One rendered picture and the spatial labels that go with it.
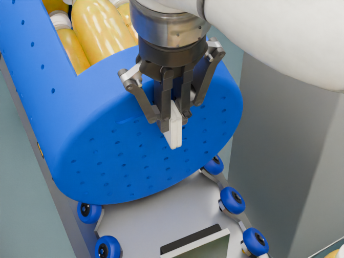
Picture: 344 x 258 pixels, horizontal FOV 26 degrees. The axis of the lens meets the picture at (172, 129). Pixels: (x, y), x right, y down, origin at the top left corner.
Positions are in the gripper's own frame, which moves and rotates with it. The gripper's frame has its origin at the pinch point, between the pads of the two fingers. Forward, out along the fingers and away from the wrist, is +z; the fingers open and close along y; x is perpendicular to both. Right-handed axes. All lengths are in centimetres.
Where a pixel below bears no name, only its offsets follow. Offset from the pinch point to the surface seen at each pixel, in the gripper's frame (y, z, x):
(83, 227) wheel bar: -13.7, 23.9, 2.9
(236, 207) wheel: 7.8, 18.6, -6.1
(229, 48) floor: 62, 116, 91
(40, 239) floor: -19, 116, 50
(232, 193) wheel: 8.4, 18.7, -3.6
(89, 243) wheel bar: -13.8, 24.0, -0.1
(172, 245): -4.8, 11.4, -10.8
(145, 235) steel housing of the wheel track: -5.6, 23.3, -2.5
